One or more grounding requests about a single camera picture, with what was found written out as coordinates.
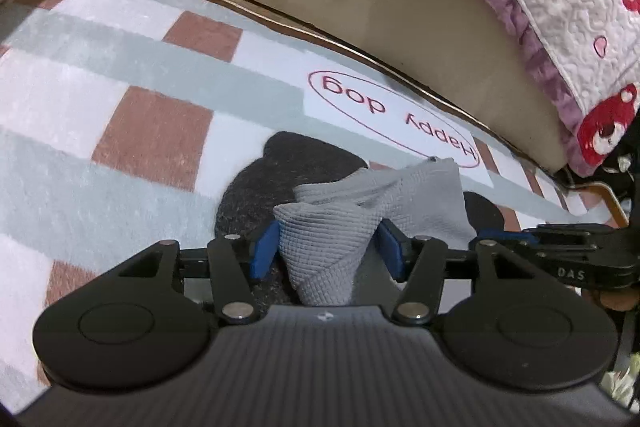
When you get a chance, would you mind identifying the checkered rug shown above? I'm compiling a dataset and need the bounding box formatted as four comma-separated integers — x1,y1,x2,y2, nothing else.
0,0,631,403

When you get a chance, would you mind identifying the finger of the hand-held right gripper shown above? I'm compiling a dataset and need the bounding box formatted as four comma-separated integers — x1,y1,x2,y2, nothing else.
470,223,618,248

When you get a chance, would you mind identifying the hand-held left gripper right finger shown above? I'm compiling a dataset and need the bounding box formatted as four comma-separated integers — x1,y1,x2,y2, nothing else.
377,219,541,327

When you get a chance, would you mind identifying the quilted bedspread with purple ruffle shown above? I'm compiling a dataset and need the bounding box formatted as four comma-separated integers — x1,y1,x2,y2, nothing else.
372,0,640,180

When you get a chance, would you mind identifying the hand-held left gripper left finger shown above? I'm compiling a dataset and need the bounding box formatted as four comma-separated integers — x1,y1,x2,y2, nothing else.
117,221,281,327

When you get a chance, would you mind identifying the person's right hand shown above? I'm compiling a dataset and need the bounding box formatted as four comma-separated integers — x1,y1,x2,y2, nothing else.
594,291,635,312

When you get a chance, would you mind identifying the grey waffle knit garment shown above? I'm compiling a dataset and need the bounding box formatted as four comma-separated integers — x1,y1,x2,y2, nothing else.
272,157,478,308

